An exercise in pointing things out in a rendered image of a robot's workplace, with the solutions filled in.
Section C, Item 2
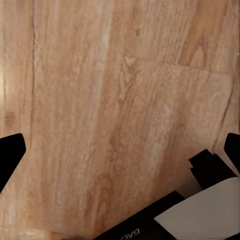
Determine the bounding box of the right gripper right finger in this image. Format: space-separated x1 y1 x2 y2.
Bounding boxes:
224 133 240 173

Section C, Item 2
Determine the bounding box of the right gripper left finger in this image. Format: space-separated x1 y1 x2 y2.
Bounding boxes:
0 133 26 193

